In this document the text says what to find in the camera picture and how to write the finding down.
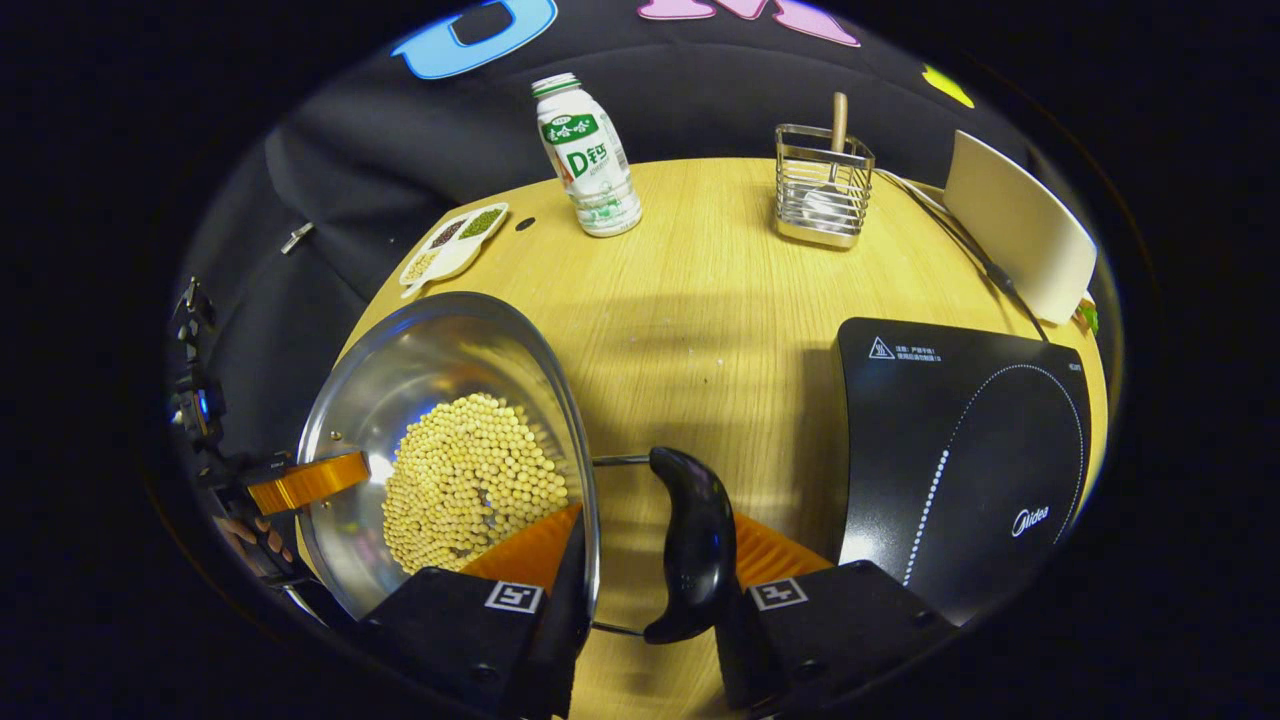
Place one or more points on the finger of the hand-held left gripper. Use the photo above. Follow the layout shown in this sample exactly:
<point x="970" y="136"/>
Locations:
<point x="310" y="482"/>

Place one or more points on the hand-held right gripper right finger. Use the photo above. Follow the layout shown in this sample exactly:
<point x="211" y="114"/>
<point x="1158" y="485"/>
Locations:
<point x="840" y="620"/>

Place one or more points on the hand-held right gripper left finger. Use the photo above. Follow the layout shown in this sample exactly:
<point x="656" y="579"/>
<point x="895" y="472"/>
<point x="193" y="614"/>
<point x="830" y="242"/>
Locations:
<point x="565" y="640"/>

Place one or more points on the steel pot with beans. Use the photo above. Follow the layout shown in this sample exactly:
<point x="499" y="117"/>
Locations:
<point x="440" y="370"/>

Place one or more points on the black induction cooktop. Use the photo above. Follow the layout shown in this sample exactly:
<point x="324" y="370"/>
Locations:
<point x="960" y="450"/>

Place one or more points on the silver cloth clip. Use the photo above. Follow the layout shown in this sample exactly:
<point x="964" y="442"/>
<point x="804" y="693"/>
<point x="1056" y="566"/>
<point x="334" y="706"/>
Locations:
<point x="297" y="237"/>

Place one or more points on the white divided condiment dish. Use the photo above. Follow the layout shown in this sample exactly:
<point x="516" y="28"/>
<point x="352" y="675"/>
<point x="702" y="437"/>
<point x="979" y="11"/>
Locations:
<point x="455" y="245"/>

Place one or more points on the sandwich with lettuce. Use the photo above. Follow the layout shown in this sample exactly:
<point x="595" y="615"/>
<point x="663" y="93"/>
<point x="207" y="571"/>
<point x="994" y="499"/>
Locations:
<point x="1088" y="318"/>

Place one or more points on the white drink bottle green label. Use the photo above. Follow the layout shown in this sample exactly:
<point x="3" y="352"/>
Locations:
<point x="590" y="160"/>

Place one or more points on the white toaster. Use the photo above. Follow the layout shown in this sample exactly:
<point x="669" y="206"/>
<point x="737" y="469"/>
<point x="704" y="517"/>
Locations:
<point x="1020" y="230"/>

